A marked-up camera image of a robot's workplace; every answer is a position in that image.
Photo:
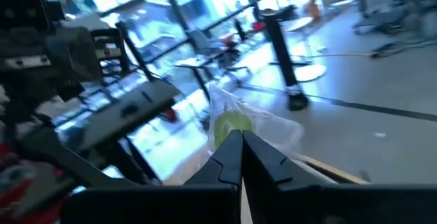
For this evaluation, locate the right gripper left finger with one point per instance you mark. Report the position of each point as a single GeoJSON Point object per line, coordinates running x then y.
{"type": "Point", "coordinates": [205, 203]}

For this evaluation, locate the green candy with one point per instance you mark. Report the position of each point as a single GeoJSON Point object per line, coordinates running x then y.
{"type": "Point", "coordinates": [232, 125]}

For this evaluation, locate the grey office chair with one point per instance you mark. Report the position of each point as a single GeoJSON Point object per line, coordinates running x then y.
{"type": "Point", "coordinates": [205, 43]}

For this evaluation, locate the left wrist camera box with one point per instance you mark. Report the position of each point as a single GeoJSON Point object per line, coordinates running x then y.
{"type": "Point", "coordinates": [24, 9]}

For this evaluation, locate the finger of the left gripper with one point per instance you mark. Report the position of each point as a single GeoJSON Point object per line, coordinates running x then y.
{"type": "Point", "coordinates": [129, 111]}
{"type": "Point", "coordinates": [68, 159]}

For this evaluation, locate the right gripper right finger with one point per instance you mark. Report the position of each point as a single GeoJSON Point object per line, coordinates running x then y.
{"type": "Point", "coordinates": [307, 203]}

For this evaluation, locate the black floor post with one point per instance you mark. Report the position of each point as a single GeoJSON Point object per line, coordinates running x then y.
{"type": "Point", "coordinates": [283, 63]}

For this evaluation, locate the black stool frame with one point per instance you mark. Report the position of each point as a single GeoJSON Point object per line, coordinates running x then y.
{"type": "Point", "coordinates": [109, 36]}

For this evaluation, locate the white round pedestal table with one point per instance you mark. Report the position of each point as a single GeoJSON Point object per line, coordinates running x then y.
{"type": "Point", "coordinates": [309, 73]}

